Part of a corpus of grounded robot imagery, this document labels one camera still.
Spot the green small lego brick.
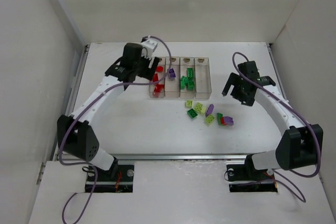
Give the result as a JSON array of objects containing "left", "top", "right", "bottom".
[{"left": 186, "top": 80, "right": 195, "bottom": 90}]

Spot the red large lego brick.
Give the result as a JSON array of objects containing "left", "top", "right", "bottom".
[{"left": 153, "top": 83, "right": 164, "bottom": 98}]

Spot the purple lego brick right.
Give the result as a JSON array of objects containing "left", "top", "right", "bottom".
[{"left": 224, "top": 116, "right": 234, "bottom": 126}]

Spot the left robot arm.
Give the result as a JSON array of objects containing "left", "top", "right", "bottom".
[{"left": 57, "top": 38, "right": 160, "bottom": 174}]

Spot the purple slanted lego piece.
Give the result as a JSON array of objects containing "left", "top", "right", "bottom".
[{"left": 205, "top": 104, "right": 214, "bottom": 117}]

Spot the green square lego plate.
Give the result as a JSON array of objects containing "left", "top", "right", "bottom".
[{"left": 180, "top": 80, "right": 186, "bottom": 90}]

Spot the lime lego brick lower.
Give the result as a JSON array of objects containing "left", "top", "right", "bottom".
[{"left": 205, "top": 114, "right": 215, "bottom": 125}]

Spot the lime lego brick left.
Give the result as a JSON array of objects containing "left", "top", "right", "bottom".
[{"left": 185, "top": 100, "right": 193, "bottom": 109}]

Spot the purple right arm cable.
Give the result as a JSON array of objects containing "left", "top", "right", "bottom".
[{"left": 232, "top": 52, "right": 323, "bottom": 203}]

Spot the lime lego brick centre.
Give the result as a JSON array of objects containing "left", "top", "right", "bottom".
[{"left": 194, "top": 102, "right": 207, "bottom": 115}]

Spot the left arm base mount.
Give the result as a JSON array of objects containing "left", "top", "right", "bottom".
[{"left": 93, "top": 162, "right": 135, "bottom": 193}]

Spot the lime lego brick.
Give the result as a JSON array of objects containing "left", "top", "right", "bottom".
[
  {"left": 205, "top": 114, "right": 215, "bottom": 125},
  {"left": 185, "top": 100, "right": 193, "bottom": 109},
  {"left": 194, "top": 102, "right": 207, "bottom": 115}
]

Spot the red arch lego brick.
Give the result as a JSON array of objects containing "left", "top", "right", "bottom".
[{"left": 156, "top": 66, "right": 164, "bottom": 72}]

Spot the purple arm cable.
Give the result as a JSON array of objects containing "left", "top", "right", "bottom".
[
  {"left": 58, "top": 36, "right": 173, "bottom": 223},
  {"left": 232, "top": 52, "right": 323, "bottom": 203}
]

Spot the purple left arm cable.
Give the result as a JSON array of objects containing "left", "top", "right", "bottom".
[{"left": 58, "top": 36, "right": 173, "bottom": 223}]

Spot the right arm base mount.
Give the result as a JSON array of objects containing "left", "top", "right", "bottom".
[{"left": 224, "top": 161, "right": 278, "bottom": 193}]

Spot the green arch lego piece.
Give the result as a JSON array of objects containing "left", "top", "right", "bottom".
[{"left": 181, "top": 76, "right": 192, "bottom": 82}]

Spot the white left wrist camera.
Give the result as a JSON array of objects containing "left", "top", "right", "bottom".
[{"left": 141, "top": 37, "right": 158, "bottom": 59}]

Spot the aluminium table edge rail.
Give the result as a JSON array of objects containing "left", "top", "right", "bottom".
[{"left": 35, "top": 42, "right": 90, "bottom": 185}]

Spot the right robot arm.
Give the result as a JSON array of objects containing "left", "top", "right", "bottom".
[{"left": 222, "top": 61, "right": 323, "bottom": 171}]

